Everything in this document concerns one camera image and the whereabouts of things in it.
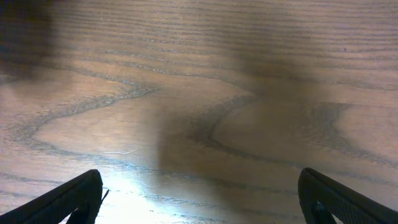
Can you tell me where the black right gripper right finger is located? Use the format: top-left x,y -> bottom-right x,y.
298,167 -> 397,224

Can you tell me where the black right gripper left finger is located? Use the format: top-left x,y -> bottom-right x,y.
1,169 -> 103,224

